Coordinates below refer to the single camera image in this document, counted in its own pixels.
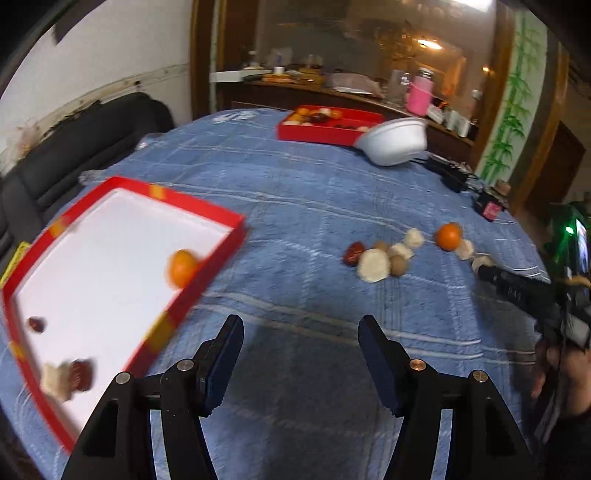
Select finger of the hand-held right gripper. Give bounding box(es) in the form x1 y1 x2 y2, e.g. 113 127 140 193
475 264 566 325

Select crumpled plastic wrap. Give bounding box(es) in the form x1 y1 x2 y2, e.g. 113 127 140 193
325 74 384 95

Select red tray with white inside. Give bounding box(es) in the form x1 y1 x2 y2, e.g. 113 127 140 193
2 176 247 455

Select blue plaid tablecloth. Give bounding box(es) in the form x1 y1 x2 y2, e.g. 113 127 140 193
0 108 552 480

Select black leather sofa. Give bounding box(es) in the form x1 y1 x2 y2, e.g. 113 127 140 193
0 92 176 259

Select clear glass jar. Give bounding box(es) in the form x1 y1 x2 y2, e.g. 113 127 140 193
388 69 411 104

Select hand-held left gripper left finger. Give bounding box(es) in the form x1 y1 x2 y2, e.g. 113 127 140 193
60 315 245 480

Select black charger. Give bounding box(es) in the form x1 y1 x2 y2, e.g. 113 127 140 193
427 154 478 192

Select yellow packet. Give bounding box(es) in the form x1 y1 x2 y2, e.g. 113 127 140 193
0 242 31 284

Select black and red device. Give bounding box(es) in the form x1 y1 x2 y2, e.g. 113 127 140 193
473 189 506 222

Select wooden sideboard with mirror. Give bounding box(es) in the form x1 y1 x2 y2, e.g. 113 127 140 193
189 0 515 158

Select white bowl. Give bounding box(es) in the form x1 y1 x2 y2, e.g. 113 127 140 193
353 117 429 167

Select large round beige chunk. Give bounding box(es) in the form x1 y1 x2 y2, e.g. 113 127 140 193
357 248 392 283

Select person's right hand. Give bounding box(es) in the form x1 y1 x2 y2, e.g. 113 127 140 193
530 339 591 418

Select orange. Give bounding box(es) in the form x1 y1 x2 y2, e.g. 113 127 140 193
167 249 200 288
435 222 463 251

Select pile of oranges and dates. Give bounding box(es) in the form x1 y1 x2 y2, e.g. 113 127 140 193
285 106 370 130

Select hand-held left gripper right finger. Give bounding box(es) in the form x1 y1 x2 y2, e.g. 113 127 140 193
358 315 539 480

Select brown wooden door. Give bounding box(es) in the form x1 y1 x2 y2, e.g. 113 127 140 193
512 120 587 217

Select bamboo wall decal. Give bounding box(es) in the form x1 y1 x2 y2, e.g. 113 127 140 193
480 14 541 176

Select flat white box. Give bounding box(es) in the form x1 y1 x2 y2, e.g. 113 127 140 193
210 69 273 84

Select pink cup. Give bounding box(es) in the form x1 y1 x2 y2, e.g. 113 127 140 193
406 76 435 116

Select shallow red tray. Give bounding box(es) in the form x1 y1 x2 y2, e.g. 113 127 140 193
277 105 386 147

